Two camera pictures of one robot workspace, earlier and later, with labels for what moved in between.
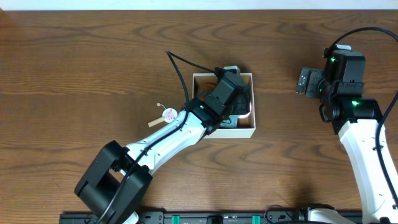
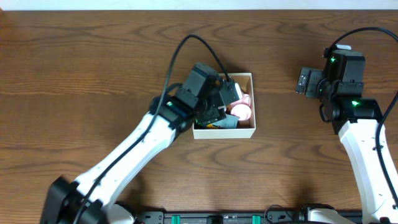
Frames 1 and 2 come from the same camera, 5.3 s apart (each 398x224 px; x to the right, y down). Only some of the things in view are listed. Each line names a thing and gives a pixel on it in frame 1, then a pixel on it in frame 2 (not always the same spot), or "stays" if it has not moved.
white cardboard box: (245, 132) stays
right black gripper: (310, 81) stays
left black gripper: (241, 104) → (211, 112)
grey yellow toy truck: (231, 122) stays
